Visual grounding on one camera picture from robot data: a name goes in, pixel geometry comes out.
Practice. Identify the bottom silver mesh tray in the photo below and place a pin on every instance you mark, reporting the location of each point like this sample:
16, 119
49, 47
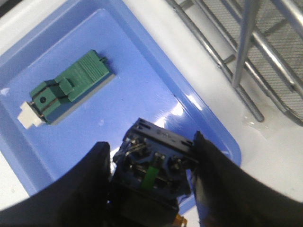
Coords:
281, 40

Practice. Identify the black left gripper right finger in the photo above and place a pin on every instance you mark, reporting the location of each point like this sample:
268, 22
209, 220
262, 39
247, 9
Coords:
227, 196

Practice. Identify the green terminal block component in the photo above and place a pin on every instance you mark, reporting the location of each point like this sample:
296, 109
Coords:
53, 99

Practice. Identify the red emergency stop button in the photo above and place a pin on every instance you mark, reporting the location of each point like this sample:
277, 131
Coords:
151, 177

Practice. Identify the silver metal rack frame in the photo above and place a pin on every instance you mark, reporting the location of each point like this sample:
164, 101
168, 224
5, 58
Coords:
243, 47

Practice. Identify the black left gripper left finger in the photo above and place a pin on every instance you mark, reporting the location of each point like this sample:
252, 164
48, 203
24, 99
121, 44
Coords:
77, 199

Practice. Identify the blue plastic tray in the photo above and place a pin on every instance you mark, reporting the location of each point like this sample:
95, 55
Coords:
144, 84

